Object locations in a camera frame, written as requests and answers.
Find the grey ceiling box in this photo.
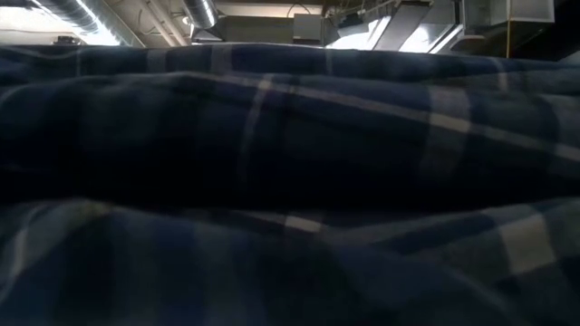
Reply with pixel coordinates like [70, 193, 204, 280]
[292, 13, 324, 45]

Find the blue plaid shirt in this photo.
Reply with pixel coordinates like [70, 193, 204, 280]
[0, 42, 580, 326]

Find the narrow silver ventilation duct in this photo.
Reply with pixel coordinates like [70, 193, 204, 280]
[182, 0, 219, 30]

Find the yellow cable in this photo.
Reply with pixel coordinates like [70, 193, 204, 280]
[506, 0, 514, 59]

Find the wide silver ventilation duct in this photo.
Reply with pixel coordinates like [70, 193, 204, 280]
[26, 0, 146, 48]

